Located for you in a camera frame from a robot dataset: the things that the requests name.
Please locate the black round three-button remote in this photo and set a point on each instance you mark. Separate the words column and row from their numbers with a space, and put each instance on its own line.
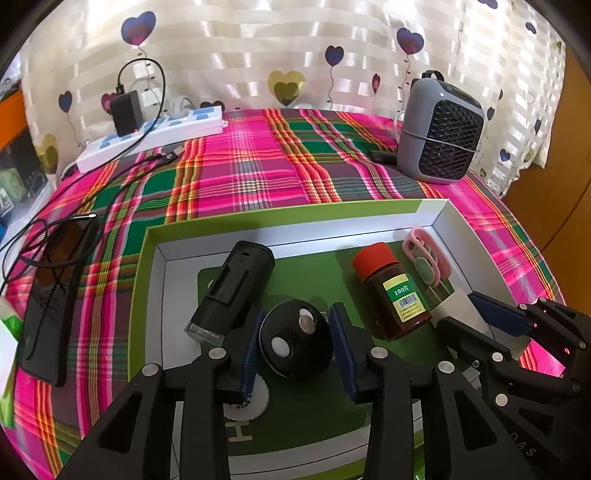
column 295, row 341

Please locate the white usb charger block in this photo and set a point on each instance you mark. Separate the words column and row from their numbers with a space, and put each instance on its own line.
column 460, row 307

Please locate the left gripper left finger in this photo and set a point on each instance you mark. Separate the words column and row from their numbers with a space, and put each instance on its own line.
column 133, row 438

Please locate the black power adapter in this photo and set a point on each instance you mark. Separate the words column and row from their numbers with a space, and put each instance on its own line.
column 126, row 113

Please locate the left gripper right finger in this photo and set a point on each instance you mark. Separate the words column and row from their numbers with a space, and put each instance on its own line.
column 463, row 437

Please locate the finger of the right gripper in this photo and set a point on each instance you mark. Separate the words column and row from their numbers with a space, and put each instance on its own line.
column 563, row 332
column 547, row 417

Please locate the black smartphone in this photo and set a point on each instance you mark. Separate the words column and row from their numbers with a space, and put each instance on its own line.
column 42, row 352

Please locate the green white cardboard box tray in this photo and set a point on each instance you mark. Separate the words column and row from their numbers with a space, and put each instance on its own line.
column 299, row 422

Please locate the brown bottle red cap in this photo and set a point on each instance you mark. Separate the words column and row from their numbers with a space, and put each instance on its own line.
column 391, row 291

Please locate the small pink clip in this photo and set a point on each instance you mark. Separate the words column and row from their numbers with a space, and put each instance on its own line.
column 429, row 260

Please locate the plaid pink green tablecloth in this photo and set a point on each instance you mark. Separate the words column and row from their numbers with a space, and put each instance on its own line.
column 265, row 159

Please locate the wooden cabinet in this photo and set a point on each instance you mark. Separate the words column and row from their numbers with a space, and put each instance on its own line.
column 553, row 203

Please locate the heart pattern white curtain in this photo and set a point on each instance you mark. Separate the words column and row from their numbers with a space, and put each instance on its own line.
column 353, row 56

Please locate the orange black storage box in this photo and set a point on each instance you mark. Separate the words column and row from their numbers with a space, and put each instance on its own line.
column 22, row 174

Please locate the white round small jar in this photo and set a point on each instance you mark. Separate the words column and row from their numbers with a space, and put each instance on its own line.
column 254, row 405

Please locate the grey mini fan heater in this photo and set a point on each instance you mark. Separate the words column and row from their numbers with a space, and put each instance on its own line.
column 441, row 131

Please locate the green tissue pack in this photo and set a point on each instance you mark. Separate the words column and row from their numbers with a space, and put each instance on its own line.
column 10, row 334

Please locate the black rectangular stamp device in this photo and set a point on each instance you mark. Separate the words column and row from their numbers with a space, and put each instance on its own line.
column 239, row 285

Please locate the white blue power strip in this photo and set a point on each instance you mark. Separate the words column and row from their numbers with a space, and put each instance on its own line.
column 194, row 124

